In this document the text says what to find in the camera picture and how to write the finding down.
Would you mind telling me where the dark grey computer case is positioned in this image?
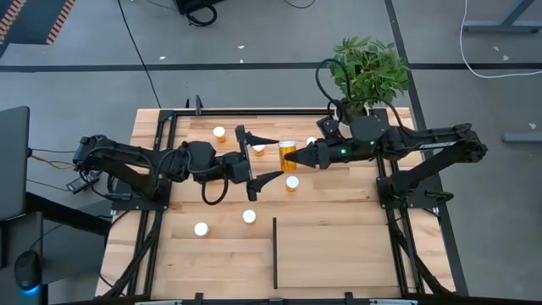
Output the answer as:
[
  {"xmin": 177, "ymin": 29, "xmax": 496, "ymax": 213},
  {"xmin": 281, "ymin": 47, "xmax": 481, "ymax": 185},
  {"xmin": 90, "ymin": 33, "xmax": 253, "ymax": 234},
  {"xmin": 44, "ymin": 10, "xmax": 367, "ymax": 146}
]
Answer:
[{"xmin": 0, "ymin": 105, "xmax": 31, "ymax": 222}]

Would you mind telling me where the black power adapter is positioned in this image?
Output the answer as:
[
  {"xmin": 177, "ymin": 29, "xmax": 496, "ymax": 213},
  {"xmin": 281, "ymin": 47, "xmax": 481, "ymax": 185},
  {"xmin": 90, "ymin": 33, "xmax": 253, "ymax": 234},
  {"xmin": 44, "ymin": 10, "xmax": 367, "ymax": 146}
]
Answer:
[{"xmin": 66, "ymin": 171, "xmax": 102, "ymax": 196}]

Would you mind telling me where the grey desk leg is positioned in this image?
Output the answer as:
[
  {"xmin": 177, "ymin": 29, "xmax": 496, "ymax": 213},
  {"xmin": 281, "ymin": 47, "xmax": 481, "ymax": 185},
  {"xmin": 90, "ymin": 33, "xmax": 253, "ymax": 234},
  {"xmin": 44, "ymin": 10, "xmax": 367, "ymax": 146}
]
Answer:
[{"xmin": 461, "ymin": 0, "xmax": 542, "ymax": 35}]

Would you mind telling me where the white round plant pot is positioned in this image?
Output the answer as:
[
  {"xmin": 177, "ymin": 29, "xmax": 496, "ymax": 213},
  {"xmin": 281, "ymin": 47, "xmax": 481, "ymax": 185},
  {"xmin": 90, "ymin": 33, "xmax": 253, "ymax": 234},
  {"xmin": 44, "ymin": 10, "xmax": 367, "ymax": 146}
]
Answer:
[{"xmin": 336, "ymin": 99, "xmax": 373, "ymax": 127}]

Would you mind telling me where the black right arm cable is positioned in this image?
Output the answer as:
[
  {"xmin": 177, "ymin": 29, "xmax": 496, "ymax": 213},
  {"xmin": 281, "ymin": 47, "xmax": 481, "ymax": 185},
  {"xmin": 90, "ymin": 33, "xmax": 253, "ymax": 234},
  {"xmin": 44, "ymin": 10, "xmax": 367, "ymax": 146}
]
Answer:
[{"xmin": 314, "ymin": 58, "xmax": 410, "ymax": 132}]

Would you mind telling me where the thin orange wire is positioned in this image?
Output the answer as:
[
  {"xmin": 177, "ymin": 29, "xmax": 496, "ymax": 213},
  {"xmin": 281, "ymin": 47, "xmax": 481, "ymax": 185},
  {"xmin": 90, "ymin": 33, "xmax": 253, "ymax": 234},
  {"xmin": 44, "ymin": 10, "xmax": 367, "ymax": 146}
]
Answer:
[{"xmin": 30, "ymin": 152, "xmax": 77, "ymax": 171}]

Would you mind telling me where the black metal rig frame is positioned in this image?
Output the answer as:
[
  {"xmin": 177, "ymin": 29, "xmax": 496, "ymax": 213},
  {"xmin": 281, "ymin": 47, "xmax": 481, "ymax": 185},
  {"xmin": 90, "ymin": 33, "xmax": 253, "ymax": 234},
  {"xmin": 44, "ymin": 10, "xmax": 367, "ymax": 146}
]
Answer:
[{"xmin": 95, "ymin": 95, "xmax": 471, "ymax": 305}]

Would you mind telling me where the black computer mouse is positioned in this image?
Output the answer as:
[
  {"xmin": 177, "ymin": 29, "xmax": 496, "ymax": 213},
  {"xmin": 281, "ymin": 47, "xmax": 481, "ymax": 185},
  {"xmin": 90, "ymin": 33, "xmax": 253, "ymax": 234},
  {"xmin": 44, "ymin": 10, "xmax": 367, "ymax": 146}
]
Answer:
[{"xmin": 13, "ymin": 249, "xmax": 43, "ymax": 293}]

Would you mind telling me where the dark side desk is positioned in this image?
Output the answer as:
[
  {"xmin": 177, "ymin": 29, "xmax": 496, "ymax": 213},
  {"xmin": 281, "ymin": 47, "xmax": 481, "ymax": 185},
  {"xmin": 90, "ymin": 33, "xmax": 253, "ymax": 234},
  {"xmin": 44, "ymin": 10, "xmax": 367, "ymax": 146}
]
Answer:
[{"xmin": 0, "ymin": 192, "xmax": 113, "ymax": 305}]

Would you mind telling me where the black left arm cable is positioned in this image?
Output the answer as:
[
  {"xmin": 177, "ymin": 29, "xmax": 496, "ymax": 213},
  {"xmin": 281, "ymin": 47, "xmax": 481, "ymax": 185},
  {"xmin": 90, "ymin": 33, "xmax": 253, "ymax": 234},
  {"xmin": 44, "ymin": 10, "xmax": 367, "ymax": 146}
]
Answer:
[{"xmin": 201, "ymin": 180, "xmax": 230, "ymax": 207}]

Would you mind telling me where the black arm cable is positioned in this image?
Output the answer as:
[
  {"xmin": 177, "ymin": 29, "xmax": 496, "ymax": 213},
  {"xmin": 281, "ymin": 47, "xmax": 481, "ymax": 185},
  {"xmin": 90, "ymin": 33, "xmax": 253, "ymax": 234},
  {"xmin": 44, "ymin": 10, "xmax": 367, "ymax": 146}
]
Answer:
[
  {"xmin": 201, "ymin": 180, "xmax": 230, "ymax": 207},
  {"xmin": 314, "ymin": 58, "xmax": 410, "ymax": 132}
]

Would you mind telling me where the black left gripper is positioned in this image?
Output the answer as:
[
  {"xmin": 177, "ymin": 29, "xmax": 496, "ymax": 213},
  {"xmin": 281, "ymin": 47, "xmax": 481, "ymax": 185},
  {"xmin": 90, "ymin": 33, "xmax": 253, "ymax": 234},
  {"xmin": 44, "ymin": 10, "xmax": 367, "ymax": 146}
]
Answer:
[{"xmin": 213, "ymin": 125, "xmax": 285, "ymax": 202}]

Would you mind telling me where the green leafy plant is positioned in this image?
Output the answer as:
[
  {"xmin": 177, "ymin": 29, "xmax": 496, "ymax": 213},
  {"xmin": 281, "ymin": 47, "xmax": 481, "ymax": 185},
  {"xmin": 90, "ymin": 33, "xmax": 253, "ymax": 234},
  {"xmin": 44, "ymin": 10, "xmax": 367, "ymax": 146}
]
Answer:
[{"xmin": 328, "ymin": 36, "xmax": 412, "ymax": 112}]

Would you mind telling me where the white floor cable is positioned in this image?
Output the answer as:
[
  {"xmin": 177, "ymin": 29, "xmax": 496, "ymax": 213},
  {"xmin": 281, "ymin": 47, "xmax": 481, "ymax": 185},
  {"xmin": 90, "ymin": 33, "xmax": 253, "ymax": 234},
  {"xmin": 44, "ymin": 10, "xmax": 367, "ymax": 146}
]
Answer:
[{"xmin": 458, "ymin": 0, "xmax": 542, "ymax": 80}]

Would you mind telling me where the grey floor bar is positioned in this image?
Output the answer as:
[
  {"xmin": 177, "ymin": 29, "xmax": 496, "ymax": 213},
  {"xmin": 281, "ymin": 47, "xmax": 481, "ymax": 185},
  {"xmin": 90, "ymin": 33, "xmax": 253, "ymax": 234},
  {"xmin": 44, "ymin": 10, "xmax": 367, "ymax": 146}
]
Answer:
[{"xmin": 502, "ymin": 131, "xmax": 542, "ymax": 144}]

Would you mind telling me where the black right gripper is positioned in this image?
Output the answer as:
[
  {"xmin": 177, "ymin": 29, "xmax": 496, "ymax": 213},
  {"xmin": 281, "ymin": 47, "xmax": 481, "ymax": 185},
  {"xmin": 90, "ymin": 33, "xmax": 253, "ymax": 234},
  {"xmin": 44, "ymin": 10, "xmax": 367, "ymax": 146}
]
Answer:
[{"xmin": 284, "ymin": 141, "xmax": 355, "ymax": 169}]

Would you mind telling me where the thin black wire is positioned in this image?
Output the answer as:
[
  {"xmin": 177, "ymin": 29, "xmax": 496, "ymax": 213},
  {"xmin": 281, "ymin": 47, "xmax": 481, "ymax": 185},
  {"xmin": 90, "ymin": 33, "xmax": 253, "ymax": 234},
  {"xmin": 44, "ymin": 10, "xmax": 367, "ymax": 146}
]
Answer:
[
  {"xmin": 25, "ymin": 178, "xmax": 72, "ymax": 192},
  {"xmin": 29, "ymin": 147, "xmax": 77, "ymax": 154}
]

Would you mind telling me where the dark mat with orange stripes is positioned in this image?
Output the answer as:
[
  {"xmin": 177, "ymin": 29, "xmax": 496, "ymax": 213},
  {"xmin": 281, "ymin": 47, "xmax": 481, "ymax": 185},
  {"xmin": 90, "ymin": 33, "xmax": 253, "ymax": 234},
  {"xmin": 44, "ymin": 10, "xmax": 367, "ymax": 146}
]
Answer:
[{"xmin": 0, "ymin": 0, "xmax": 78, "ymax": 47}]

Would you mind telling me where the black equipment with coiled cable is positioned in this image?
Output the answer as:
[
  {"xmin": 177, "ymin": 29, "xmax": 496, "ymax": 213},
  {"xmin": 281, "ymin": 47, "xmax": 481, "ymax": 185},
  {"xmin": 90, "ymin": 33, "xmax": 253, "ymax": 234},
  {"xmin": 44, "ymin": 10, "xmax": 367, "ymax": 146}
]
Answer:
[{"xmin": 174, "ymin": 0, "xmax": 226, "ymax": 28}]

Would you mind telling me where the black cable loop on floor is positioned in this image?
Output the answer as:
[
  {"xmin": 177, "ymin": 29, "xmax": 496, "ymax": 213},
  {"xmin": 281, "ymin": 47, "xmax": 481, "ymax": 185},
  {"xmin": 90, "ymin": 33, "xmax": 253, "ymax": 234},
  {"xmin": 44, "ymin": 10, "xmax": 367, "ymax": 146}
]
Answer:
[{"xmin": 281, "ymin": 0, "xmax": 318, "ymax": 10}]

